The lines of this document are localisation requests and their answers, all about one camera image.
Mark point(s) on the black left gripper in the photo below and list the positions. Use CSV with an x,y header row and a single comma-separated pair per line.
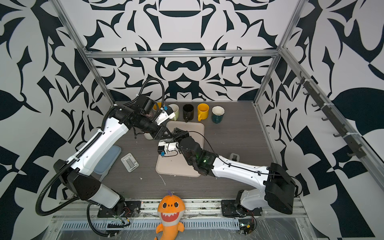
x,y
161,131

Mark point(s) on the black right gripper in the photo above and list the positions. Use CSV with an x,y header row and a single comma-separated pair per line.
x,y
180,138

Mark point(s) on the white cream mug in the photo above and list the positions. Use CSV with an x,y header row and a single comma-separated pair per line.
x,y
148,136

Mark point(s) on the blue butterfly mug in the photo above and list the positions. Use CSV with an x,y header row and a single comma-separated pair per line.
x,y
157,106

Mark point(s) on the light green mug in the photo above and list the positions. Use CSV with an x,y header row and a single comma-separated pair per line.
x,y
175,109

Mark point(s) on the black mug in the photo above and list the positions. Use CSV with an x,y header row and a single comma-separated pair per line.
x,y
188,112

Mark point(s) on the yellow mug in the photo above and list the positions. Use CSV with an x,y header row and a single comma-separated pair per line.
x,y
203,111

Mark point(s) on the dark green mug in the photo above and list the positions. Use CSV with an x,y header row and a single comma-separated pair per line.
x,y
217,114

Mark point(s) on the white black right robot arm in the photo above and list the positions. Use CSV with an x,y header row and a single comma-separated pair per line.
x,y
273,186

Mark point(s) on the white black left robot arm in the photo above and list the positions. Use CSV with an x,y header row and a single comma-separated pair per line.
x,y
76,172

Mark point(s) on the beige plastic tray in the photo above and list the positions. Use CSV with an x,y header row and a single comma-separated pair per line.
x,y
176,165

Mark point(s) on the right grey docking plate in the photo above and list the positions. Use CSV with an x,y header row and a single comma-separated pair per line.
x,y
234,157

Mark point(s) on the grey docking plate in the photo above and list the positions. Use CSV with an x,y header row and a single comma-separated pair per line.
x,y
130,162
234,157

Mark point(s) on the left grey docking plate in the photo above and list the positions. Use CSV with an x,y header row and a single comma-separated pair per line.
x,y
130,162

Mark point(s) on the orange shark plush toy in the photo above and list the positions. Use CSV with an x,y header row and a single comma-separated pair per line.
x,y
170,211

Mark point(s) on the blue grey oblong case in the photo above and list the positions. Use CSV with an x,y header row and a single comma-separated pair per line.
x,y
106,162

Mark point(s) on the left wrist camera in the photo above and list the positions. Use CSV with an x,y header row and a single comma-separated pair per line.
x,y
166,113

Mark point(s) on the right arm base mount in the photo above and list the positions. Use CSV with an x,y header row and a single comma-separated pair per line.
x,y
230,210

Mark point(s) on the aluminium frame rail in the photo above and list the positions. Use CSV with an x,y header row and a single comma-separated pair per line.
x,y
181,54

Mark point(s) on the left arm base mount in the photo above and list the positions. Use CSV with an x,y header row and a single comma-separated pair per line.
x,y
127,210

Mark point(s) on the white slotted cable duct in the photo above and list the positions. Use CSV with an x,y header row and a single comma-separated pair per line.
x,y
190,224

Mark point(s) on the wall hook rail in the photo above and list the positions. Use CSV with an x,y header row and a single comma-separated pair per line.
x,y
333,115

